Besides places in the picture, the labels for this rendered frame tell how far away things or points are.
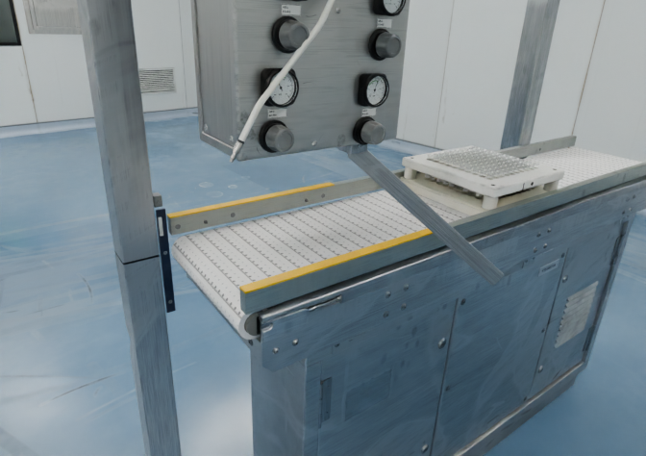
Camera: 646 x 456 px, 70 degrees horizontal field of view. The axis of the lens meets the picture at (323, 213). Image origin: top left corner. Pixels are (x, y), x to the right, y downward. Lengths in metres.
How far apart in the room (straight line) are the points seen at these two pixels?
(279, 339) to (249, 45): 0.38
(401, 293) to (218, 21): 0.50
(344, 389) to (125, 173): 0.52
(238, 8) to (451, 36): 4.05
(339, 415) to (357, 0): 0.70
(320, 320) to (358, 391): 0.27
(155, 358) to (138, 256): 0.21
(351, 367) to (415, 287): 0.19
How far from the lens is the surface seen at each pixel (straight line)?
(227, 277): 0.68
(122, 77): 0.75
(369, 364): 0.90
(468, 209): 0.95
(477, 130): 4.35
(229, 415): 1.62
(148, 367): 0.95
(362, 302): 0.72
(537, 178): 1.03
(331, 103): 0.52
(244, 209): 0.85
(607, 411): 1.92
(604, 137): 3.98
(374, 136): 0.53
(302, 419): 0.86
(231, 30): 0.46
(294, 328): 0.65
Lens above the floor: 1.16
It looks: 22 degrees down
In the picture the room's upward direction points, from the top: 2 degrees clockwise
